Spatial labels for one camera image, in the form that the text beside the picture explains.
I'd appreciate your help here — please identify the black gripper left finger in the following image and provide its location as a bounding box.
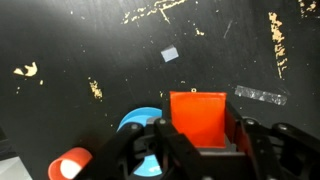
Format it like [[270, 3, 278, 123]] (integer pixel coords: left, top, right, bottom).
[[74, 99, 201, 180]]

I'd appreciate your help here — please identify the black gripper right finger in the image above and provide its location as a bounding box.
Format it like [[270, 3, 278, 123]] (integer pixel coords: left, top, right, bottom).
[[226, 101, 320, 180]]

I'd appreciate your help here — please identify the red cube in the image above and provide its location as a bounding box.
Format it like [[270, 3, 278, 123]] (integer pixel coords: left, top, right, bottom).
[[169, 90, 228, 149]]

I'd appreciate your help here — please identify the blue plate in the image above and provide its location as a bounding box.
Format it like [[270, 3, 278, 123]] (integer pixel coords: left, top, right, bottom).
[[116, 107, 164, 178]]

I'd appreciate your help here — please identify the small red mug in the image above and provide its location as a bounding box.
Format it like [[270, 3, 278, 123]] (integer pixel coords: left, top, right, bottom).
[[47, 147, 94, 180]]

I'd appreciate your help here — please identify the clear tape strip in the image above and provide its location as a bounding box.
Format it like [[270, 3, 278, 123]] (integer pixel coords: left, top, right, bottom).
[[234, 85, 288, 106]]

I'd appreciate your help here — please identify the small grey foam block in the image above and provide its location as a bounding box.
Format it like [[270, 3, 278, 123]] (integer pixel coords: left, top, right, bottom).
[[160, 44, 180, 63]]

